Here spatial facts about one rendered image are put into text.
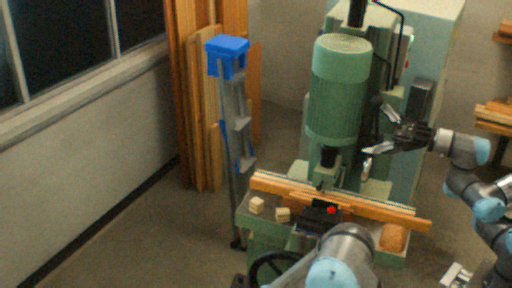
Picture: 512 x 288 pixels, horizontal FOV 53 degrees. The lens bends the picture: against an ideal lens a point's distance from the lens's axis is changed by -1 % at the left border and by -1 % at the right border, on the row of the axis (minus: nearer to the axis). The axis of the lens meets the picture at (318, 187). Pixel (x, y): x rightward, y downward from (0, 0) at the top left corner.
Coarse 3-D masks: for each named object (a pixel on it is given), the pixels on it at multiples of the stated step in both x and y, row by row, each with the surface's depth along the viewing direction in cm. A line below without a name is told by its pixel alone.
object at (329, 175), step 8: (320, 160) 178; (336, 160) 179; (320, 168) 174; (328, 168) 174; (336, 168) 175; (320, 176) 173; (328, 176) 172; (336, 176) 180; (312, 184) 176; (328, 184) 174
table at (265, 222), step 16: (256, 192) 187; (240, 208) 179; (272, 208) 181; (240, 224) 179; (256, 224) 177; (272, 224) 175; (288, 224) 174; (368, 224) 179; (384, 256) 169; (400, 256) 168
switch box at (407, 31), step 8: (408, 32) 173; (392, 40) 174; (408, 40) 172; (392, 48) 175; (400, 48) 174; (408, 48) 176; (392, 56) 177; (400, 56) 176; (392, 64) 178; (400, 64) 177; (392, 72) 180; (400, 72) 179
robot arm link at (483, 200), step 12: (504, 180) 140; (468, 192) 142; (480, 192) 140; (492, 192) 139; (504, 192) 138; (468, 204) 142; (480, 204) 138; (492, 204) 136; (504, 204) 139; (480, 216) 138; (492, 216) 138
